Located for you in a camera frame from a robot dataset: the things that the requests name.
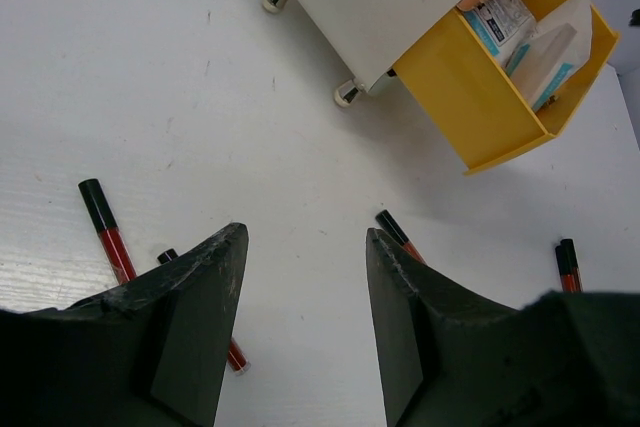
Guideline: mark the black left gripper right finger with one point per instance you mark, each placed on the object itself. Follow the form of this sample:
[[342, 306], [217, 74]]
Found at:
[[451, 357]]

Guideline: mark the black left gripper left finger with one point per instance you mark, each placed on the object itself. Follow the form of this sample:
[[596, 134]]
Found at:
[[151, 352]]

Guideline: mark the cream round drawer organizer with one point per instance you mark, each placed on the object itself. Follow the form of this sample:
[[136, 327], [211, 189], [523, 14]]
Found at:
[[445, 62]]

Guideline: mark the cotton pad pack teal label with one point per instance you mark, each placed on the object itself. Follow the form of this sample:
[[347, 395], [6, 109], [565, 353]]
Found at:
[[500, 25]]

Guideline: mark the red lip gloss centre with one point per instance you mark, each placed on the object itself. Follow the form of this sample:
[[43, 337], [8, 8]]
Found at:
[[389, 225]]

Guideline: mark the red lip gloss right pair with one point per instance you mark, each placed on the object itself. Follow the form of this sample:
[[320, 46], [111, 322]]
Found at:
[[565, 271]]

